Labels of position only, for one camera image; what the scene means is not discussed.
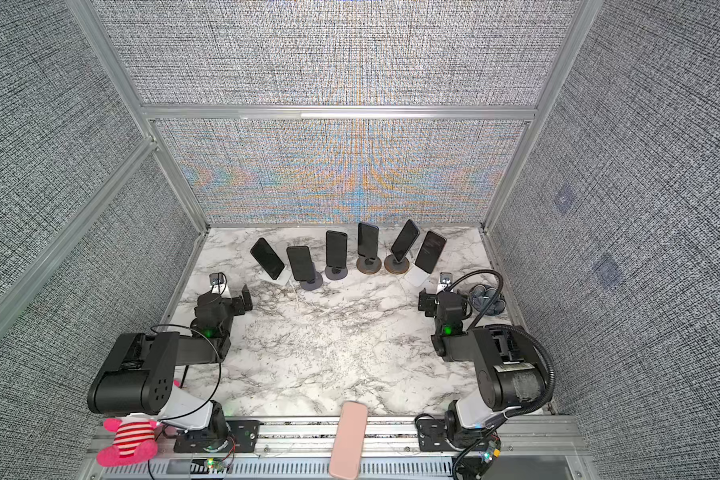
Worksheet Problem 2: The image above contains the phone with purple case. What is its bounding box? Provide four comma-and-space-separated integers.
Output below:
250, 237, 285, 280

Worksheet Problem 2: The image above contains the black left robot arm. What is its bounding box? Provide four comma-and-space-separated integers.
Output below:
87, 286, 253, 452

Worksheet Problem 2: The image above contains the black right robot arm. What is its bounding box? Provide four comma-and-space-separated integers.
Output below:
417, 285, 554, 449

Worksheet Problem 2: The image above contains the white phone stand right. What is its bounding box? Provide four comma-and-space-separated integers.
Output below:
404, 265, 430, 287

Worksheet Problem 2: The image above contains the white phone stand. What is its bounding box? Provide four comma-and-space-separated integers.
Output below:
404, 265, 430, 287
275, 268, 292, 285

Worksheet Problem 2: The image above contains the wooden round stand right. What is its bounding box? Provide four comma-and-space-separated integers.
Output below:
383, 254, 410, 275

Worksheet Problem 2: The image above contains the wooden round stand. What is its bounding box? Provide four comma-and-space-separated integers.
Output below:
383, 254, 410, 275
356, 256, 382, 275

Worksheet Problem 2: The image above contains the white phone stand left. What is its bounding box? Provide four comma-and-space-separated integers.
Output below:
275, 268, 292, 285

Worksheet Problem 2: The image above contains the tilted black phone wooden stand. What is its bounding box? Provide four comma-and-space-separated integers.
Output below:
390, 219, 420, 263

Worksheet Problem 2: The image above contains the wooden round stand left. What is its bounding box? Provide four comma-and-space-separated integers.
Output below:
356, 256, 382, 275

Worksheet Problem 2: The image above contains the purple round stand left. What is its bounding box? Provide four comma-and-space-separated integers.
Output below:
300, 271, 324, 291

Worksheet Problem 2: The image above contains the black phone on wooden stand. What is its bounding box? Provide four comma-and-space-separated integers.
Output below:
358, 222, 379, 259

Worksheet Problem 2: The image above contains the dark blue flower bowl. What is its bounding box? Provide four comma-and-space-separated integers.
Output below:
467, 284, 506, 316

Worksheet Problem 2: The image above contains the pink white plush toy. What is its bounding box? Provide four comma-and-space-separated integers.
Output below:
96, 415, 166, 468

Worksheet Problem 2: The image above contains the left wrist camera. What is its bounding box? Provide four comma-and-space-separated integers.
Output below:
209, 272, 228, 296

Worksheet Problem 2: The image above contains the black corrugated cable hose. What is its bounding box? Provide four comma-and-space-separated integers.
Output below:
452, 269, 557, 418

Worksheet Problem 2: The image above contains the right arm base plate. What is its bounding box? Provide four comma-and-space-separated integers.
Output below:
414, 414, 501, 452

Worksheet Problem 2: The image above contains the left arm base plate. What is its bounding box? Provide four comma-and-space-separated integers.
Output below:
173, 420, 261, 454

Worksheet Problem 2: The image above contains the pink phone on rail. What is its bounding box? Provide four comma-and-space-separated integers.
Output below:
328, 401, 368, 480

